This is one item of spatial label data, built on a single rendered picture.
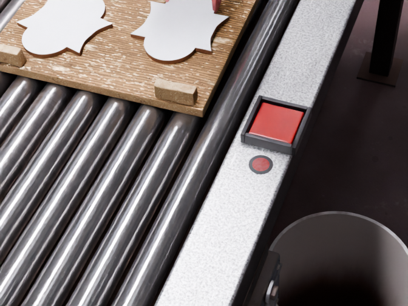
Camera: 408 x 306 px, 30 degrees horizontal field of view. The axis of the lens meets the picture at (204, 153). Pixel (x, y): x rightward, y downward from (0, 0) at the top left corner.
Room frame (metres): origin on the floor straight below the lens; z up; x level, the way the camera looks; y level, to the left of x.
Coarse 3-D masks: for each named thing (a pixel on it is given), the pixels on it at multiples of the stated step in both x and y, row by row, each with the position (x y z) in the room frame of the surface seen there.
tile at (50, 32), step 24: (48, 0) 0.96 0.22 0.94; (72, 0) 0.95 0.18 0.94; (96, 0) 0.94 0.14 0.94; (24, 24) 0.90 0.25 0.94; (48, 24) 0.90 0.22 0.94; (72, 24) 0.89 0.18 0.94; (96, 24) 0.89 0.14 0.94; (24, 48) 0.85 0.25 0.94; (48, 48) 0.84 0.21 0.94; (72, 48) 0.84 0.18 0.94
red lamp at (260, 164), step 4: (256, 160) 0.62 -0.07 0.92; (260, 160) 0.62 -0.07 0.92; (264, 160) 0.62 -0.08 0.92; (252, 164) 0.62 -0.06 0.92; (256, 164) 0.62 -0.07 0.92; (260, 164) 0.62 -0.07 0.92; (264, 164) 0.61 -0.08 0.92; (268, 164) 0.61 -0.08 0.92; (256, 168) 0.61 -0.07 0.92; (260, 168) 0.61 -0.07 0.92; (264, 168) 0.61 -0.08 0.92
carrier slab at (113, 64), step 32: (32, 0) 0.97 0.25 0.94; (128, 0) 0.95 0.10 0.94; (160, 0) 0.94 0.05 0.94; (224, 0) 0.93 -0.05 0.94; (256, 0) 0.92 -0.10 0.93; (128, 32) 0.87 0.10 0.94; (224, 32) 0.85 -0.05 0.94; (0, 64) 0.83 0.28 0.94; (32, 64) 0.82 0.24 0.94; (64, 64) 0.82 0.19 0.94; (96, 64) 0.81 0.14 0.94; (128, 64) 0.80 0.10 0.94; (160, 64) 0.80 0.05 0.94; (192, 64) 0.79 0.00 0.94; (224, 64) 0.79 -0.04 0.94; (128, 96) 0.75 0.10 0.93
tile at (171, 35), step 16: (176, 0) 0.92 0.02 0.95; (192, 0) 0.92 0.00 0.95; (208, 0) 0.91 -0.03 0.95; (160, 16) 0.89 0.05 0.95; (176, 16) 0.88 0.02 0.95; (192, 16) 0.88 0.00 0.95; (208, 16) 0.88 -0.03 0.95; (224, 16) 0.87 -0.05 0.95; (144, 32) 0.86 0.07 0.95; (160, 32) 0.85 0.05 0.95; (176, 32) 0.85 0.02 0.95; (192, 32) 0.85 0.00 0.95; (208, 32) 0.84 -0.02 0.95; (144, 48) 0.83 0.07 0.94; (160, 48) 0.82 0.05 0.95; (176, 48) 0.82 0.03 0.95; (192, 48) 0.81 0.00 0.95; (208, 48) 0.81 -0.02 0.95
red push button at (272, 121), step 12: (264, 108) 0.70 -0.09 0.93; (276, 108) 0.70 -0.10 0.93; (264, 120) 0.68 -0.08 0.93; (276, 120) 0.68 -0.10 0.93; (288, 120) 0.67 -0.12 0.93; (300, 120) 0.67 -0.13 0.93; (252, 132) 0.66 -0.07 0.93; (264, 132) 0.66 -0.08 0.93; (276, 132) 0.65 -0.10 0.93; (288, 132) 0.65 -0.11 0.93
